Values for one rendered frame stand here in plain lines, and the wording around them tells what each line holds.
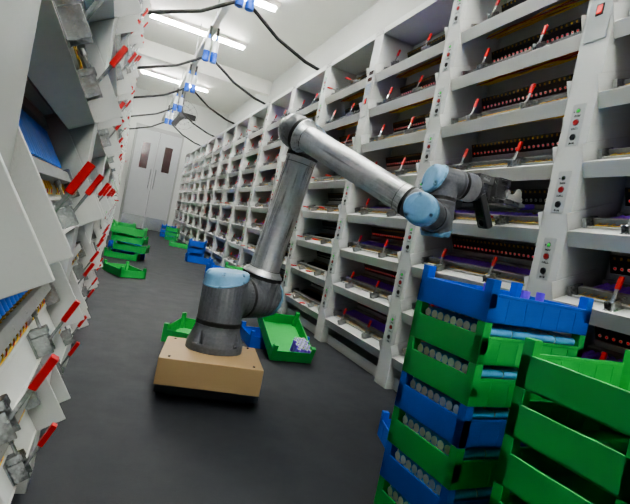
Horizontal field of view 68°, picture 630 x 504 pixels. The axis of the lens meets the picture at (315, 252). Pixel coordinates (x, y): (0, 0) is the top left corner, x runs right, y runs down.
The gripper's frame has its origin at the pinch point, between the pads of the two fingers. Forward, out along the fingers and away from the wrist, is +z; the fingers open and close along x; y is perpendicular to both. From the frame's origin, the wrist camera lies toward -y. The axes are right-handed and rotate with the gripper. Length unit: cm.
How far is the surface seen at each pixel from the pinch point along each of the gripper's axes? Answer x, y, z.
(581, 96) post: -19.1, 32.2, -4.5
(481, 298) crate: -52, -27, -56
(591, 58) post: -19.6, 43.0, -4.3
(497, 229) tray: 2.3, -8.3, -4.7
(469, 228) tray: 16.0, -8.9, -4.6
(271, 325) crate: 97, -70, -44
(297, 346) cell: 73, -73, -38
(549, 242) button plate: -19.7, -10.8, -5.3
